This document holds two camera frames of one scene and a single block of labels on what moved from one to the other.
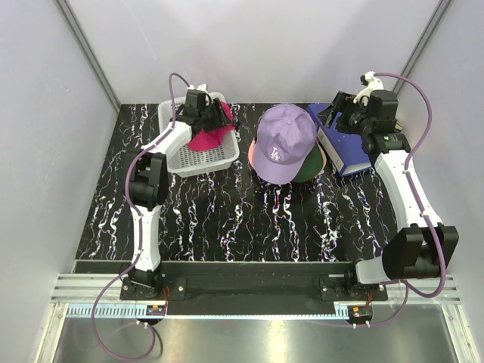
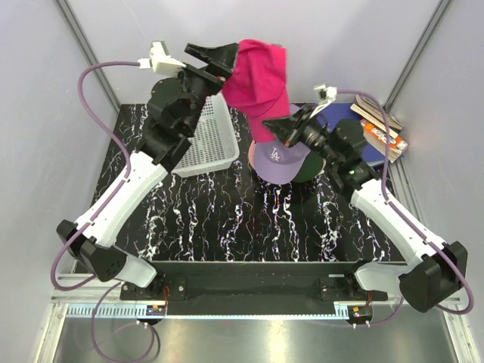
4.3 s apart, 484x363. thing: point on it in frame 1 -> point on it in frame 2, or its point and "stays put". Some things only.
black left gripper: x=219 y=117 -> x=221 y=59
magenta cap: x=213 y=138 -> x=256 y=86
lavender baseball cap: x=286 y=135 stays put
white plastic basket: x=186 y=161 stays put
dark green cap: x=312 y=165 stays put
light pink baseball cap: x=251 y=153 stays put
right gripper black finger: x=327 y=115 -> x=285 y=128
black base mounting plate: x=250 y=287 stays put
